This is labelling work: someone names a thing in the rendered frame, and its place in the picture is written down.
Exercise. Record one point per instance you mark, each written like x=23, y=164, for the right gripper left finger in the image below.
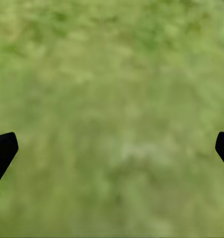
x=8, y=150

